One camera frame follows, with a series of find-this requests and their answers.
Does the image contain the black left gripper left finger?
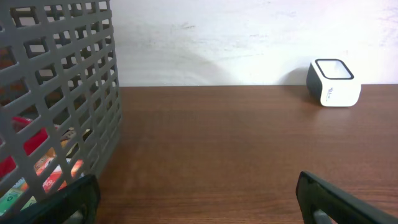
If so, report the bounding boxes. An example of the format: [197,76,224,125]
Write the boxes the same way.
[1,174,101,224]

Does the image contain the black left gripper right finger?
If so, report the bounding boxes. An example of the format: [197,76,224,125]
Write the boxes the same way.
[295,171,397,224]

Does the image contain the small orange packet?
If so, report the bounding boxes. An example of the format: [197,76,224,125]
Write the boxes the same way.
[34,148,84,193]

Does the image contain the small green tissue pack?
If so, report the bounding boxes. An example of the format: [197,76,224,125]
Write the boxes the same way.
[1,178,29,216]

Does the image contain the red snack bag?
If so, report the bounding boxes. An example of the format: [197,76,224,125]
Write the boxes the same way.
[1,116,48,178]

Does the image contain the beige wet wipes pack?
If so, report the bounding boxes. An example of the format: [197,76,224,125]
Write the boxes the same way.
[60,127,92,159]

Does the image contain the white barcode scanner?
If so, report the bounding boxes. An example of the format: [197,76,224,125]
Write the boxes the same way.
[306,58,361,107]

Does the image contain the grey plastic mesh basket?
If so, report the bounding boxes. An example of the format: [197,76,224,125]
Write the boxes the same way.
[1,0,121,219]

